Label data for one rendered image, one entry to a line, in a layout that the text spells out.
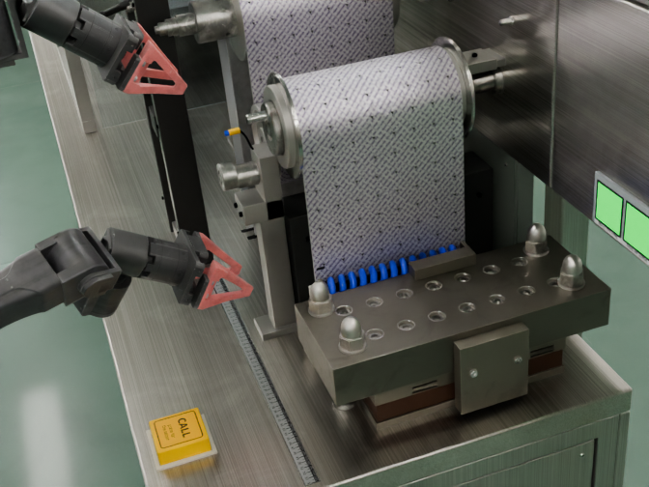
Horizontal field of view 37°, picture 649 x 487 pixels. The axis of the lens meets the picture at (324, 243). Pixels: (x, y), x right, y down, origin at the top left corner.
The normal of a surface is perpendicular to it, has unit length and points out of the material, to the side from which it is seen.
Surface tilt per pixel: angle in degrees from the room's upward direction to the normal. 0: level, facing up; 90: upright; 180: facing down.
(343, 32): 92
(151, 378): 0
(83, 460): 0
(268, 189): 90
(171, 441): 0
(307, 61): 92
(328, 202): 90
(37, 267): 28
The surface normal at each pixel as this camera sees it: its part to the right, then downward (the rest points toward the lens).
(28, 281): 0.15, -0.55
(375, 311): -0.09, -0.85
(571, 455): 0.33, 0.47
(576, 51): -0.94, 0.25
